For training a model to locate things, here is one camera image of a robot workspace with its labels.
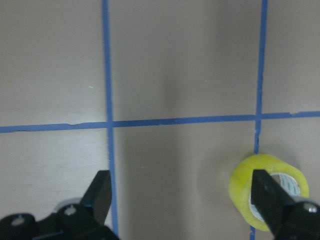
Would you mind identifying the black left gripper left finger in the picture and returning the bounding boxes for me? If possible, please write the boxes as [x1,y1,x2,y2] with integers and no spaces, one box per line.
[79,170,112,225]

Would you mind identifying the yellow tape roll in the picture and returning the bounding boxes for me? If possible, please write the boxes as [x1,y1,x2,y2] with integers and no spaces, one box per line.
[228,154,310,232]

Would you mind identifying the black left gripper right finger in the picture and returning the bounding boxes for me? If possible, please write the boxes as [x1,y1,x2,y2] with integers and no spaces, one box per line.
[251,169,295,237]

